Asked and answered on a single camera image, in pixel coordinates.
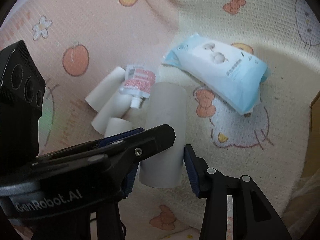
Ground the white paper roll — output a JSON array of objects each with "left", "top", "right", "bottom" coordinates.
[
  {"left": 85, "top": 67, "right": 125, "bottom": 113},
  {"left": 91, "top": 91, "right": 132, "bottom": 135},
  {"left": 104, "top": 118, "right": 133, "bottom": 138},
  {"left": 139, "top": 82, "right": 187, "bottom": 189}
]

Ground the brown cardboard box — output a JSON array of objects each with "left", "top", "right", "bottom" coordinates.
[{"left": 310, "top": 94, "right": 320, "bottom": 134}]

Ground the blue white wipes pack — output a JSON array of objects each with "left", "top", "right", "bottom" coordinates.
[{"left": 163, "top": 34, "right": 270, "bottom": 115}]

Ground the pink white spout pouch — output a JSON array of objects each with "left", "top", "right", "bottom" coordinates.
[{"left": 119, "top": 64, "right": 158, "bottom": 109}]

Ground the pink cream cartoon blanket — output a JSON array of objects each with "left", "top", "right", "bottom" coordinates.
[{"left": 1, "top": 0, "right": 319, "bottom": 239}]

